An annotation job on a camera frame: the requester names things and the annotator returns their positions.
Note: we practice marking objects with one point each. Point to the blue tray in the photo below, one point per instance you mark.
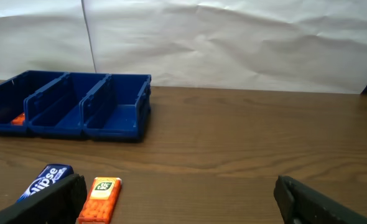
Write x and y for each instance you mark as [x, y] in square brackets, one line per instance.
[121, 119]

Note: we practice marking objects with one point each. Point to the blue candy pack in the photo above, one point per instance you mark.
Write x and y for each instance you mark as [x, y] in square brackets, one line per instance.
[48, 177]

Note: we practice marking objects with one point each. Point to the orange candy box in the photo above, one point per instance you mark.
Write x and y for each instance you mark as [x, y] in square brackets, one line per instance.
[101, 199]
[18, 119]

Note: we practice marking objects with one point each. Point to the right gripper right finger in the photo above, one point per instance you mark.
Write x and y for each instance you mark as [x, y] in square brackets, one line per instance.
[308, 205]

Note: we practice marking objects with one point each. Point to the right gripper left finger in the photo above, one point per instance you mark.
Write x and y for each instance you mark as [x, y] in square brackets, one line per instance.
[46, 205]

